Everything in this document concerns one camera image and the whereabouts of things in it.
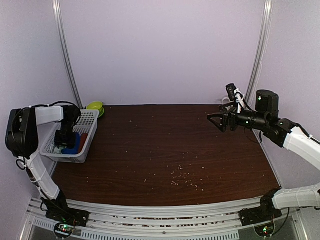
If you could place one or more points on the mint green towel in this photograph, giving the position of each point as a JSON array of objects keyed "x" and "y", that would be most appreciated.
[{"x": 57, "y": 149}]

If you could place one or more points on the left aluminium corner post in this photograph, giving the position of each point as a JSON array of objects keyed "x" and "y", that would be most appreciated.
[{"x": 65, "y": 52}]

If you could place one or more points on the white printed mug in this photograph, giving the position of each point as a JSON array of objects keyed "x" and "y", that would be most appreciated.
[{"x": 225, "y": 101}]

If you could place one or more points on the circuit board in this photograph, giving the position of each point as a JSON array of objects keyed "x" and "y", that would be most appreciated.
[
  {"x": 63, "y": 230},
  {"x": 265, "y": 230}
]

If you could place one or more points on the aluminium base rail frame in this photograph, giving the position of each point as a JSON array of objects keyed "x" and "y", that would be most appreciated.
[{"x": 217, "y": 221}]

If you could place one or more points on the left circuit board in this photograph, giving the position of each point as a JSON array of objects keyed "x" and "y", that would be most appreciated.
[{"x": 63, "y": 230}]

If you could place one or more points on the rust brown folded towel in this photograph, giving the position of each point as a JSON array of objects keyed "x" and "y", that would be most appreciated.
[{"x": 82, "y": 142}]

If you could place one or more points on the right circuit board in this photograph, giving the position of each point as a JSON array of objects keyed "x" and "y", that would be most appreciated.
[{"x": 265, "y": 230}]

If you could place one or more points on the lime green bowl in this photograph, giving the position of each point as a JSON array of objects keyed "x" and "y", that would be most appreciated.
[{"x": 96, "y": 105}]

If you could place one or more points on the right aluminium corner post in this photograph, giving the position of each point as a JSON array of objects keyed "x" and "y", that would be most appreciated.
[{"x": 261, "y": 48}]

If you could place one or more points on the white plastic perforated basket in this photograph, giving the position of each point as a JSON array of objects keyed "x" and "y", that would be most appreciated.
[{"x": 85, "y": 129}]

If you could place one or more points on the blue cloth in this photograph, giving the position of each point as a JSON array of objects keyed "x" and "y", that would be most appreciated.
[{"x": 72, "y": 150}]

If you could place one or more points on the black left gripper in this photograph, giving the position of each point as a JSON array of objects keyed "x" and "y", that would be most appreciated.
[{"x": 58, "y": 142}]

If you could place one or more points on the aluminium corner post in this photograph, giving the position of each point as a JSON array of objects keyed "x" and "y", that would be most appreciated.
[
  {"x": 65, "y": 52},
  {"x": 261, "y": 48}
]

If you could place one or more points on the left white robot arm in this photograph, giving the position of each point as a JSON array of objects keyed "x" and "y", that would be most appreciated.
[{"x": 22, "y": 139}]

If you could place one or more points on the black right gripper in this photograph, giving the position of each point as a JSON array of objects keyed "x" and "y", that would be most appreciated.
[{"x": 225, "y": 116}]

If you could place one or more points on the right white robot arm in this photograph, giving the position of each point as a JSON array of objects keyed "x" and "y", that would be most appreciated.
[{"x": 284, "y": 133}]

